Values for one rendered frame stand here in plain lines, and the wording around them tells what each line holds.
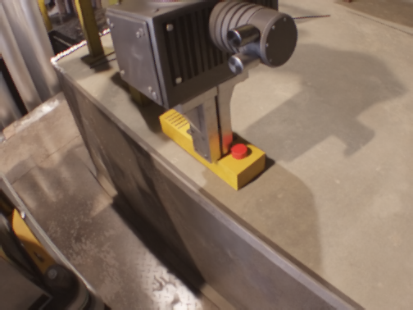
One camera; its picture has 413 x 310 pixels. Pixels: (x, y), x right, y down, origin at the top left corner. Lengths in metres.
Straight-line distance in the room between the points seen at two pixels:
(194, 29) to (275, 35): 0.10
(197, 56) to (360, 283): 0.43
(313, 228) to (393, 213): 0.18
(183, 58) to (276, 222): 0.32
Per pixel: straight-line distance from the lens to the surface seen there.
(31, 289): 0.97
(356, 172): 0.65
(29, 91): 2.79
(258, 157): 0.57
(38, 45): 2.71
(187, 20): 0.35
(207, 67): 0.39
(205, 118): 0.49
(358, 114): 0.81
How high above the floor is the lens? 1.17
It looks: 45 degrees down
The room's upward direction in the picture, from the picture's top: 8 degrees counter-clockwise
